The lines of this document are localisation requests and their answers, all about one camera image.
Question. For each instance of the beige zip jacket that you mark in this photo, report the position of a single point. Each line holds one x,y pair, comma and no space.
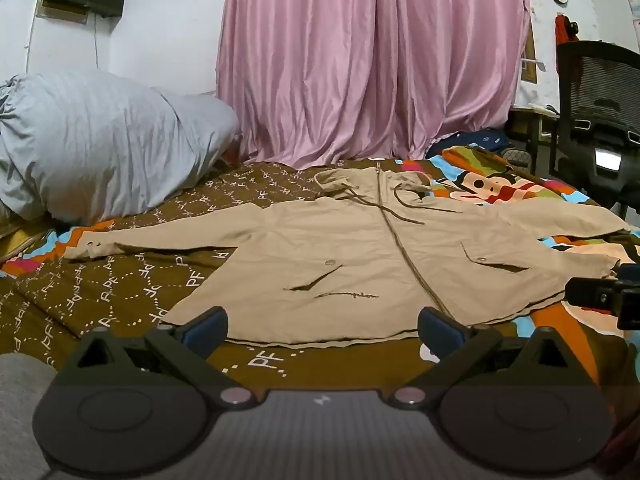
350,260

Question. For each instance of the brown printed bedsheet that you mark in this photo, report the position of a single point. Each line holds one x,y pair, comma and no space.
125,285

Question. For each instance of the red hanging cloth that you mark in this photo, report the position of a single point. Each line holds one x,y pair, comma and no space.
562,30

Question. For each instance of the black mesh office chair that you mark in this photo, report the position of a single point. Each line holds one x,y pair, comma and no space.
600,90

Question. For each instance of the brown wall board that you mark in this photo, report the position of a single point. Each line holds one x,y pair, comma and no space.
529,55

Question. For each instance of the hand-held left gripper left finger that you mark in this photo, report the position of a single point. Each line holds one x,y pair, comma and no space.
206,329

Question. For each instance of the yellow mat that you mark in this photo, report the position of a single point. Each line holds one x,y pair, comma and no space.
20,242

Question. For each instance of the grey striped pillow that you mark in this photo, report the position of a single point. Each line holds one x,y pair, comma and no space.
100,140

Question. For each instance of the desk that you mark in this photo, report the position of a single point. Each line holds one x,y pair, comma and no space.
532,115

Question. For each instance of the navy blue cloth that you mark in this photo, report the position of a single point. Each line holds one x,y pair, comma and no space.
475,139

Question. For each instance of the grey cloth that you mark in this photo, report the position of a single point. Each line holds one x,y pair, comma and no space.
22,410

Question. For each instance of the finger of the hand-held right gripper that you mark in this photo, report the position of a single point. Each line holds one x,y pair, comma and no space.
592,294

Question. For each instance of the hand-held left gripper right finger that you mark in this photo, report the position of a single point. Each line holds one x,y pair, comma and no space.
439,329

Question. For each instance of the pink curtain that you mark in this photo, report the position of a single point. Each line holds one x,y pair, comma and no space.
370,60

